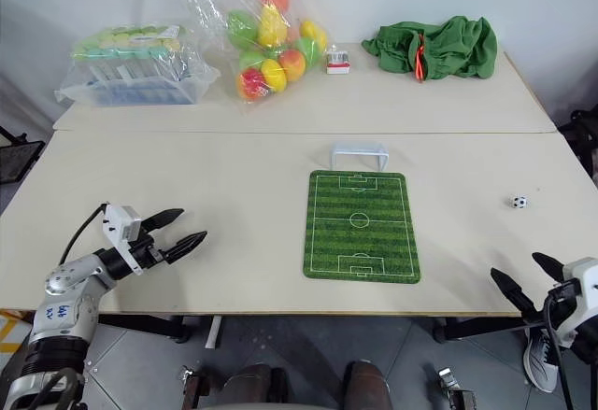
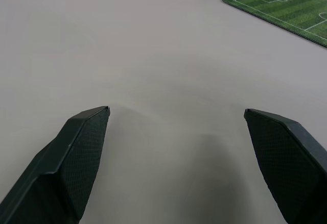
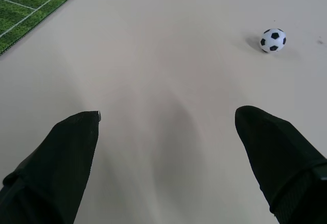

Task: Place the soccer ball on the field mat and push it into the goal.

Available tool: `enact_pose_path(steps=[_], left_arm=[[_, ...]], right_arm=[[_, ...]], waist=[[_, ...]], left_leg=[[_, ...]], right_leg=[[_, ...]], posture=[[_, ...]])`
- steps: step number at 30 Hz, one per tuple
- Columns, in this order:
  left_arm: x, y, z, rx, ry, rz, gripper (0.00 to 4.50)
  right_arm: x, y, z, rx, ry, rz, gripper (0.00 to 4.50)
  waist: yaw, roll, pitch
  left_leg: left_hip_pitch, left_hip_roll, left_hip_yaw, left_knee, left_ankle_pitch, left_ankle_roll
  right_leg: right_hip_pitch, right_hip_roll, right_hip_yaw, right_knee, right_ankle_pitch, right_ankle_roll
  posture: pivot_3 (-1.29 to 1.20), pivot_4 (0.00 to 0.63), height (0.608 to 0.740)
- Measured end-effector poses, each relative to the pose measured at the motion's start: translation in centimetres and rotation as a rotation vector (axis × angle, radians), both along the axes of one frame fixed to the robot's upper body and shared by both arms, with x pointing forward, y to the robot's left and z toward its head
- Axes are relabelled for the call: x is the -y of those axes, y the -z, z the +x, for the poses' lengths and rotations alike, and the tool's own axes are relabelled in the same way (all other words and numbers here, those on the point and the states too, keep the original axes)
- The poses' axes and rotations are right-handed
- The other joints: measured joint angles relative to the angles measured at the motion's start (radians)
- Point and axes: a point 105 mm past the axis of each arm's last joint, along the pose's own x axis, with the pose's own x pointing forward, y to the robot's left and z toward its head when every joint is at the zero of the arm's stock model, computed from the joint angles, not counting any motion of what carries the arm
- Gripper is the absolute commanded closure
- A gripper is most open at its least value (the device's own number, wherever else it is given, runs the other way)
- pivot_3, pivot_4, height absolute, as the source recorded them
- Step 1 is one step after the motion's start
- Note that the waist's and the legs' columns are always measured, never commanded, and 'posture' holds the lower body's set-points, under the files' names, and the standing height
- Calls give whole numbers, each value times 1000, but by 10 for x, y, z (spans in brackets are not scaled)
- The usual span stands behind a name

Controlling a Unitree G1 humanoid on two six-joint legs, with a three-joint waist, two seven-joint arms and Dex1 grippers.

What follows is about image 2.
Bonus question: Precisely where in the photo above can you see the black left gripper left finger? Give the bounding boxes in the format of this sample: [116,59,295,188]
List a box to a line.
[0,106,111,224]

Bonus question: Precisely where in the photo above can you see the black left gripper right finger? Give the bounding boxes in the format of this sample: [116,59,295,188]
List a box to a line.
[243,108,327,224]

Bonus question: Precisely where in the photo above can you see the green soccer field mat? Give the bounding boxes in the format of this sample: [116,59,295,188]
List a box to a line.
[222,0,327,48]

